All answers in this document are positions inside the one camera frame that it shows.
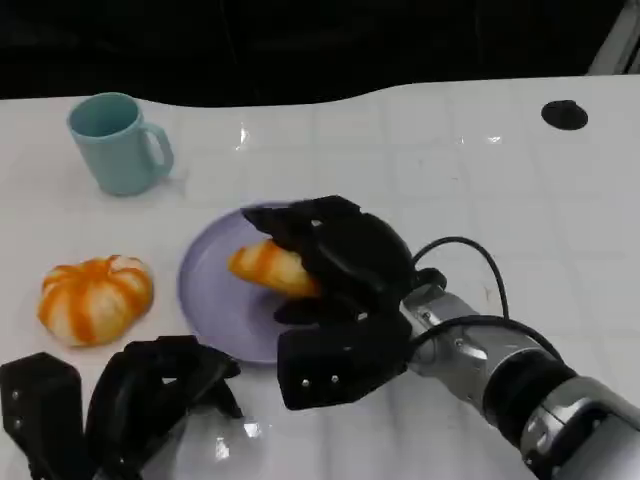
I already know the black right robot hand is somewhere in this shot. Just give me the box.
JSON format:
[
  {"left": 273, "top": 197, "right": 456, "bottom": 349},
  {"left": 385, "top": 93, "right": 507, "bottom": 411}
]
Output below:
[{"left": 240, "top": 195, "right": 449, "bottom": 327}]

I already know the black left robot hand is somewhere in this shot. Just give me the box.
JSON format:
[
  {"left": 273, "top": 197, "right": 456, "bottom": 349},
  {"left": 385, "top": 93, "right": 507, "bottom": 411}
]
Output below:
[{"left": 83, "top": 334, "right": 245, "bottom": 480}]

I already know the orange and white bread roll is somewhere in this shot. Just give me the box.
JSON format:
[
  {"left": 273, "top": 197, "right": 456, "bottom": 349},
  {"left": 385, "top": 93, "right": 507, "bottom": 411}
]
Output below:
[
  {"left": 227, "top": 239, "right": 323, "bottom": 300},
  {"left": 38, "top": 254, "right": 155, "bottom": 349}
]

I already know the lilac plate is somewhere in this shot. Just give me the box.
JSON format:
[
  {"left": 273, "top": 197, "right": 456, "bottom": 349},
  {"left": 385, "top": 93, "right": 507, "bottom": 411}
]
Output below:
[{"left": 177, "top": 200, "right": 321, "bottom": 371}]

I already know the pale green mug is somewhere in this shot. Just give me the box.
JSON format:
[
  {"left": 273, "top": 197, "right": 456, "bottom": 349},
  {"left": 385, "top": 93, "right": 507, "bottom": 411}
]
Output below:
[{"left": 67, "top": 92, "right": 176, "bottom": 197}]

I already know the black table grommet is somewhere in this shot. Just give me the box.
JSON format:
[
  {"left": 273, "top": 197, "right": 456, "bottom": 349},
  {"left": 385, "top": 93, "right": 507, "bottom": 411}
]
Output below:
[{"left": 540, "top": 99, "right": 590, "bottom": 132}]

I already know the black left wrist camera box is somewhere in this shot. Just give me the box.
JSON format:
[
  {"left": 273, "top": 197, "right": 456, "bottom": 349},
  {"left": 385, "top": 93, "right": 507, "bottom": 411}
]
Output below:
[{"left": 0, "top": 351, "right": 85, "bottom": 480}]

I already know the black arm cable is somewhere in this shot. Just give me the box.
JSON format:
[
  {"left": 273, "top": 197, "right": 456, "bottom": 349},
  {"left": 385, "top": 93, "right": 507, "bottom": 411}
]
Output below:
[{"left": 408, "top": 236, "right": 565, "bottom": 360}]

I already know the grey metal frame post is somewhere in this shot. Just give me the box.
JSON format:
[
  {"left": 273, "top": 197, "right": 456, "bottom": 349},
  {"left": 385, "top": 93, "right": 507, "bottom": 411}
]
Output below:
[{"left": 587, "top": 0, "right": 640, "bottom": 77}]

